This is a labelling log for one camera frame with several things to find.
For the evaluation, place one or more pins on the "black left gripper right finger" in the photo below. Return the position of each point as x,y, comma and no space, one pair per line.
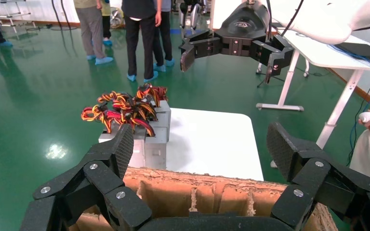
312,178

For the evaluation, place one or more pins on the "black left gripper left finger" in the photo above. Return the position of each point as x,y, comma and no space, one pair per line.
102,178

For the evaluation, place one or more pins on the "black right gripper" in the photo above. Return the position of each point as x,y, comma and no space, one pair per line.
244,25

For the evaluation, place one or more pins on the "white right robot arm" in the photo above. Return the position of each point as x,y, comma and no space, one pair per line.
325,19

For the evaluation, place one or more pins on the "dark background robot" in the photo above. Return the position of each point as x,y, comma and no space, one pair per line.
193,16

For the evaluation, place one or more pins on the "white caster leg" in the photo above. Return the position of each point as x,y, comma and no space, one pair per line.
306,74

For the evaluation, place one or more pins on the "person in grey shirt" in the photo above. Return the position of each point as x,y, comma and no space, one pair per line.
166,35

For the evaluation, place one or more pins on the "white desk with legs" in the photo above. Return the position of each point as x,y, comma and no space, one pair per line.
319,54

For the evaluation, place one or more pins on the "person in black shirt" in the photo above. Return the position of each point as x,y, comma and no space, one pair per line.
140,38

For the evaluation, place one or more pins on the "brown cardboard divider box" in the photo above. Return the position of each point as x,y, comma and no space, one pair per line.
204,197

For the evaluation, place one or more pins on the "black laptop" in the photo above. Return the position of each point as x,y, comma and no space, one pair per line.
363,51

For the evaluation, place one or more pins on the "round floor fan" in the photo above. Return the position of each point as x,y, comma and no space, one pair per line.
116,18

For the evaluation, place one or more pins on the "person in yellow top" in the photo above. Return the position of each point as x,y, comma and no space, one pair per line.
106,25

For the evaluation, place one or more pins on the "person in khaki trousers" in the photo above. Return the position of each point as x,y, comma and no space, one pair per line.
91,28

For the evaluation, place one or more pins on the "white metal rack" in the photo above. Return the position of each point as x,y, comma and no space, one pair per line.
12,14

